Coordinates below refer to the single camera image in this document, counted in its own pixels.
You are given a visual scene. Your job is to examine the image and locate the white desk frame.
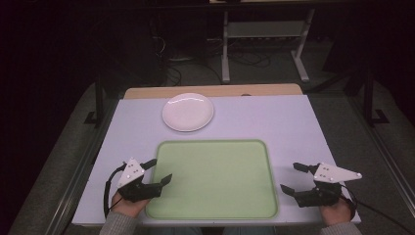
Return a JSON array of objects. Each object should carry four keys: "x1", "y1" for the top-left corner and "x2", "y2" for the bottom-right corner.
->
[{"x1": 220, "y1": 9, "x2": 316, "y2": 84}]

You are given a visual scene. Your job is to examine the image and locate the person's right hand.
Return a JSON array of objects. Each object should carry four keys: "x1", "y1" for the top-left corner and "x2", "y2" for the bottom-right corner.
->
[{"x1": 318, "y1": 197, "x2": 355, "y2": 227}]

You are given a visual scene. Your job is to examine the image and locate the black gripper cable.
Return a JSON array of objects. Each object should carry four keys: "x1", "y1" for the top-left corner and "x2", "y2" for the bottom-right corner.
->
[
  {"x1": 103, "y1": 162, "x2": 128, "y2": 219},
  {"x1": 339, "y1": 184, "x2": 415, "y2": 235}
]

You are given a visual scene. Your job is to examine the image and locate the black metal stand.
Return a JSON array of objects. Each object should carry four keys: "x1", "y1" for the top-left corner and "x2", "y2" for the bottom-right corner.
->
[
  {"x1": 362, "y1": 70, "x2": 391, "y2": 128},
  {"x1": 83, "y1": 76, "x2": 106, "y2": 129}
]

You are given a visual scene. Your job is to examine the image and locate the white round plate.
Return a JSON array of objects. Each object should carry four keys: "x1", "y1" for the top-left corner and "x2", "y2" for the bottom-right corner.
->
[{"x1": 161, "y1": 92, "x2": 215, "y2": 133}]

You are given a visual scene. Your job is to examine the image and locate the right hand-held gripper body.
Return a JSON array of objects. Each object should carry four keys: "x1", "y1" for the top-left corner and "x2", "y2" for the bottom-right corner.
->
[{"x1": 293, "y1": 162, "x2": 363, "y2": 209}]

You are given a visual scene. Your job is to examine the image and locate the grey metal floor rail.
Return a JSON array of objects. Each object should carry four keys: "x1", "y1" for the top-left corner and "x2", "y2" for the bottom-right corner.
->
[
  {"x1": 346, "y1": 96, "x2": 415, "y2": 210},
  {"x1": 45, "y1": 97, "x2": 119, "y2": 235}
]

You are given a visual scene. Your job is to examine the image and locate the person's left hand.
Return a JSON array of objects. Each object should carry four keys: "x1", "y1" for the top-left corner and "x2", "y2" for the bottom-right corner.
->
[{"x1": 111, "y1": 191, "x2": 151, "y2": 218}]

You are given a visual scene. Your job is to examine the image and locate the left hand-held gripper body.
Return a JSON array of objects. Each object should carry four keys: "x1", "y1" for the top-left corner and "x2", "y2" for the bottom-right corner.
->
[{"x1": 116, "y1": 157, "x2": 163, "y2": 203}]

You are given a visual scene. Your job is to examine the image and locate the light green tray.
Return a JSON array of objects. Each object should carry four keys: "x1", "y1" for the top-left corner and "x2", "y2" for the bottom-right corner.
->
[{"x1": 145, "y1": 139, "x2": 280, "y2": 220}]

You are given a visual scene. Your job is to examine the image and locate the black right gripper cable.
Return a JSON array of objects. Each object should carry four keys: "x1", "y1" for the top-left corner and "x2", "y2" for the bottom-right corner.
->
[{"x1": 339, "y1": 184, "x2": 415, "y2": 235}]

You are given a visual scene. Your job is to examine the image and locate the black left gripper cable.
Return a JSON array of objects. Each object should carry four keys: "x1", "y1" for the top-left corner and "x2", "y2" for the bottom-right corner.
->
[{"x1": 103, "y1": 162, "x2": 128, "y2": 219}]

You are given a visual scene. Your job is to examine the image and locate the black floor cables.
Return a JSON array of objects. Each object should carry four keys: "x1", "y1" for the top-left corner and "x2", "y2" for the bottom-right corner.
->
[{"x1": 208, "y1": 38, "x2": 273, "y2": 70}]

